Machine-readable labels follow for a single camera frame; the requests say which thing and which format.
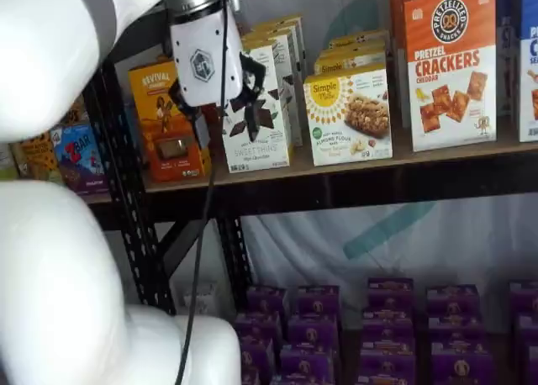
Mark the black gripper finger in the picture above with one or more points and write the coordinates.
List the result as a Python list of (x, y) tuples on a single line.
[(252, 91), (197, 124)]

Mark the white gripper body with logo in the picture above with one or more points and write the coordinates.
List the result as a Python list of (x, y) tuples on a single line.
[(202, 53)]

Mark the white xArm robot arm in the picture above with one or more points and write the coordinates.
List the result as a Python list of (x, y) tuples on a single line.
[(42, 44)]

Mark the orange Revival snack box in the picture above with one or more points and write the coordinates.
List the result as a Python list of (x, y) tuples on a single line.
[(151, 107)]

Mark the white Sweet Thins box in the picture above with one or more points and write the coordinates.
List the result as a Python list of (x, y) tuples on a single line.
[(294, 57), (269, 149)]

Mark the Simple Mills almond bars box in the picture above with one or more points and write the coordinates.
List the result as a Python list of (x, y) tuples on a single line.
[(357, 38), (336, 128), (349, 63)]

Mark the purple ZBar box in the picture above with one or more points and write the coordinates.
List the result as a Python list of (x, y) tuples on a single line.
[(82, 158)]

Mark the brown snack box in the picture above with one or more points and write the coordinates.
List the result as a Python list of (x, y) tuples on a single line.
[(77, 112)]

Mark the wooden shelf board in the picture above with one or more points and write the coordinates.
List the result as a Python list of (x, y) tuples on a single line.
[(401, 143), (98, 199)]

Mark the orange pretzel crackers box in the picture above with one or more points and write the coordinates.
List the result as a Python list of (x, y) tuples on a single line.
[(396, 44), (449, 65)]

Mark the brown chocolate chip cookie box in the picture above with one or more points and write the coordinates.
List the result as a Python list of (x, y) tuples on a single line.
[(38, 158)]

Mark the purple Annie's box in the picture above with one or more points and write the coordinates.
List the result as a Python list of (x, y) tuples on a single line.
[(525, 296), (313, 332), (300, 381), (317, 303), (388, 324), (456, 330), (462, 366), (533, 366), (307, 364), (384, 381), (391, 294), (267, 301), (258, 328), (386, 362), (250, 376), (452, 303), (529, 330), (256, 357)]

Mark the blue and white crackers box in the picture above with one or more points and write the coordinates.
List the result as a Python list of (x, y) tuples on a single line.
[(529, 65)]

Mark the black metal shelving rack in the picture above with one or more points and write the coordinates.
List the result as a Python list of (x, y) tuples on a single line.
[(126, 191)]

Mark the pale green package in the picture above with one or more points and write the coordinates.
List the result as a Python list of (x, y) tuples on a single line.
[(7, 162)]

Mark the white backdrop sheet teal print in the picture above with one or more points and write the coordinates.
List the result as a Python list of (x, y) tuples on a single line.
[(378, 242)]

